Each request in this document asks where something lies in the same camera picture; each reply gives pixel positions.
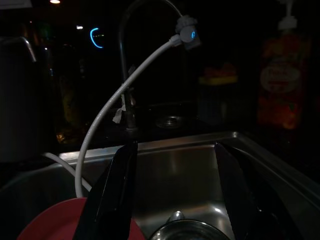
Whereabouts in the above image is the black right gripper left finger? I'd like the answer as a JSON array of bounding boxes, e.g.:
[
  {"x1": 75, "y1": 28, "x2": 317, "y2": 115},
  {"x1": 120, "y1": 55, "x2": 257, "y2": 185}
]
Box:
[{"x1": 74, "y1": 141, "x2": 139, "y2": 240}]

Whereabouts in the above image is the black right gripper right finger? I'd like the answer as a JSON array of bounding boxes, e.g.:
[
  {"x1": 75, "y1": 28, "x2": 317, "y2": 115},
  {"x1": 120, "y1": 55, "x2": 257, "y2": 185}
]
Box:
[{"x1": 214, "y1": 143, "x2": 288, "y2": 240}]

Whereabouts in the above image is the pink round plate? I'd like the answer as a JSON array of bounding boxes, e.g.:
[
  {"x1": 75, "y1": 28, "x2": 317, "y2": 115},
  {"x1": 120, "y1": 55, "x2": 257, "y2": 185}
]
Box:
[{"x1": 16, "y1": 196, "x2": 146, "y2": 240}]

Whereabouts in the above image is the stainless steel bowl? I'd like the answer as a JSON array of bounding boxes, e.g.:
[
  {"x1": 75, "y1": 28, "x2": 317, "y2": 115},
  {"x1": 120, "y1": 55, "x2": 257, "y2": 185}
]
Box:
[{"x1": 148, "y1": 218, "x2": 236, "y2": 240}]

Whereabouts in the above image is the stainless steel sink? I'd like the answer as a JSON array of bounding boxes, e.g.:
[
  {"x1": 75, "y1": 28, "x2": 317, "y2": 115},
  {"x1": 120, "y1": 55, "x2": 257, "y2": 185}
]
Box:
[{"x1": 0, "y1": 131, "x2": 320, "y2": 240}]

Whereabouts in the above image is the green capped oil bottle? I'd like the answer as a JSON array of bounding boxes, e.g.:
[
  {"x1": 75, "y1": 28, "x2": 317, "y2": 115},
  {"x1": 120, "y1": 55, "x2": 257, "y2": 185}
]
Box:
[{"x1": 39, "y1": 22, "x2": 81, "y2": 145}]

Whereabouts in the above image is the round metal counter fitting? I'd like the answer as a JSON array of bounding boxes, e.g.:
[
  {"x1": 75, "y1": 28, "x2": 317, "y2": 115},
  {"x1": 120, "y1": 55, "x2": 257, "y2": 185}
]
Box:
[{"x1": 154, "y1": 115, "x2": 185, "y2": 129}]

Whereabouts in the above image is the black sponge holder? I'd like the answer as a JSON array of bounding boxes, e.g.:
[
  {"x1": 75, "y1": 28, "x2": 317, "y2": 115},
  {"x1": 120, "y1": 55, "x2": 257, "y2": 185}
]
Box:
[{"x1": 198, "y1": 81, "x2": 238, "y2": 126}]

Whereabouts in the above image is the orange pump soap bottle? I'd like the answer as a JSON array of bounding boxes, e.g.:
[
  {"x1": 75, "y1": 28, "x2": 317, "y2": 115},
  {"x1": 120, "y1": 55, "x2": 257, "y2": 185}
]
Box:
[{"x1": 257, "y1": 0, "x2": 312, "y2": 131}]

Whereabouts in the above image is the yellow red scrub sponge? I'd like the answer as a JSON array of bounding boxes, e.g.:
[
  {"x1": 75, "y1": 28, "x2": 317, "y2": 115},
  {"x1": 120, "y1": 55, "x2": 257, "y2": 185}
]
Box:
[{"x1": 198, "y1": 62, "x2": 238, "y2": 85}]

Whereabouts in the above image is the grey water filter canister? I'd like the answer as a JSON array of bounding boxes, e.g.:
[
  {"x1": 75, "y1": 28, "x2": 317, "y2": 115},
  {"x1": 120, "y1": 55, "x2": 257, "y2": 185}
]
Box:
[{"x1": 0, "y1": 36, "x2": 41, "y2": 163}]

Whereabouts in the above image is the chrome gooseneck faucet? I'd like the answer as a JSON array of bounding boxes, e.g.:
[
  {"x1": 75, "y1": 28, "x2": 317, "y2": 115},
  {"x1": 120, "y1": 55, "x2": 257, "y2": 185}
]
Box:
[{"x1": 118, "y1": 0, "x2": 183, "y2": 132}]

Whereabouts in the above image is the white faucet diverter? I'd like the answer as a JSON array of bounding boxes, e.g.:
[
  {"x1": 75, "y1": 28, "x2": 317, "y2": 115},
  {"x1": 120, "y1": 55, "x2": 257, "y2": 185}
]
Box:
[{"x1": 169, "y1": 14, "x2": 202, "y2": 52}]

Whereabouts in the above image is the white flexible hose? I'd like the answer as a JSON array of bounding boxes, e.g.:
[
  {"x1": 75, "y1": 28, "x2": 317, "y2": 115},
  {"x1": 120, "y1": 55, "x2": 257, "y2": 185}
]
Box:
[{"x1": 43, "y1": 34, "x2": 181, "y2": 198}]

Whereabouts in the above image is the blue glowing ring light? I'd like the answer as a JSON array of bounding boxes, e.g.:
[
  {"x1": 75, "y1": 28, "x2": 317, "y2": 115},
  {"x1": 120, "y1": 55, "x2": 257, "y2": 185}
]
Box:
[{"x1": 89, "y1": 27, "x2": 104, "y2": 49}]

